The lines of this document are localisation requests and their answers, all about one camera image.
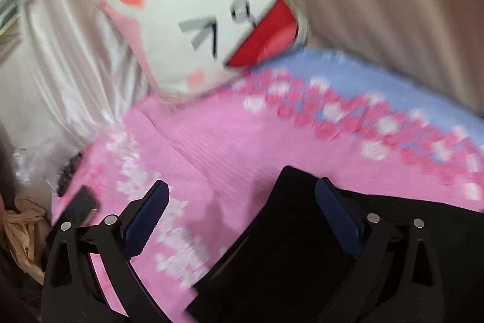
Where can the black comb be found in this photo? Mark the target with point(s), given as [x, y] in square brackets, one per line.
[70, 171]

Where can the black pants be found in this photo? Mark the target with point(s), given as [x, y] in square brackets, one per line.
[287, 239]

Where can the black phone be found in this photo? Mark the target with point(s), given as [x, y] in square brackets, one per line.
[81, 204]

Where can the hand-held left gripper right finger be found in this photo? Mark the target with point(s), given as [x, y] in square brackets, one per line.
[340, 221]

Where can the white cat face pillow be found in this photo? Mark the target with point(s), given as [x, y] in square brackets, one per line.
[177, 28]

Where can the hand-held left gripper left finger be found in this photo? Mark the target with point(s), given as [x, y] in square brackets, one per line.
[146, 221]

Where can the pink floral bedsheet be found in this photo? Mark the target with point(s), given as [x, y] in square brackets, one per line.
[227, 141]

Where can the brown paper bag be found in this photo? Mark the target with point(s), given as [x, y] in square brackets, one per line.
[22, 232]

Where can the beige curtain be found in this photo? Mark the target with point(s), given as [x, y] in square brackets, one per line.
[378, 5]

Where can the white satin curtain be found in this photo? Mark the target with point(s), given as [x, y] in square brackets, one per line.
[68, 43]

